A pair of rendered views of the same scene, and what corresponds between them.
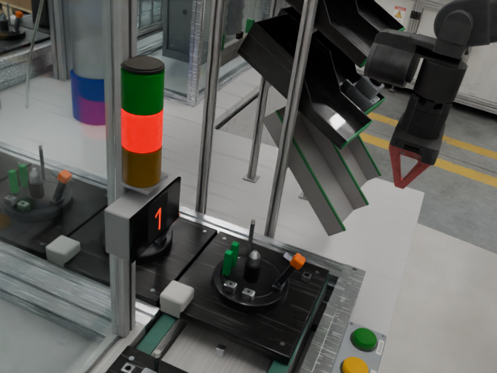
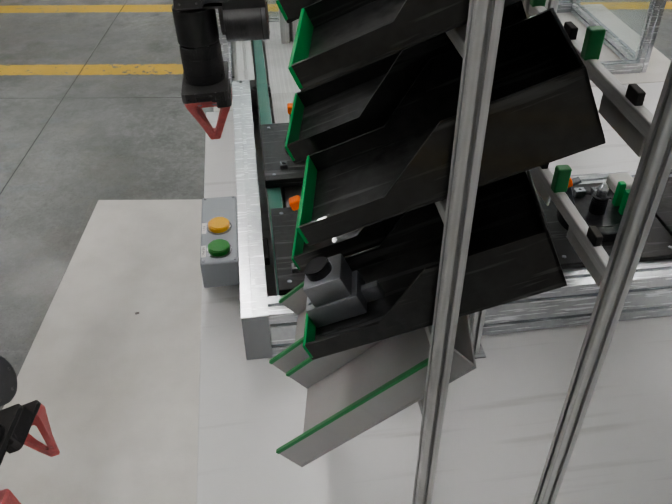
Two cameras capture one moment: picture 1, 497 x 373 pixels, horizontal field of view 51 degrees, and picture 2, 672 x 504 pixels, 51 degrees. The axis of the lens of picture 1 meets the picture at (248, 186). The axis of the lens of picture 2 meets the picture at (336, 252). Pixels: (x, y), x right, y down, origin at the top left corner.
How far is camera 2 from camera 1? 1.69 m
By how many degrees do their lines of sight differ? 105
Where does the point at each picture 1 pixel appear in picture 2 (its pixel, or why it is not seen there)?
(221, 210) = (496, 411)
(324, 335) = (254, 239)
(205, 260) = not seen: hidden behind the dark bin
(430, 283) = (156, 452)
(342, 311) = (248, 265)
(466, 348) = (110, 375)
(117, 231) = not seen: hidden behind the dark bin
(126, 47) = not seen: outside the picture
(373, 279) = (236, 412)
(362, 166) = (315, 449)
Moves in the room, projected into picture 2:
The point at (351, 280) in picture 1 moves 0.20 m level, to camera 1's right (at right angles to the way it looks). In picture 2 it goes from (252, 305) to (134, 344)
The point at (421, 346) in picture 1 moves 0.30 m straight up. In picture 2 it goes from (162, 352) to (129, 213)
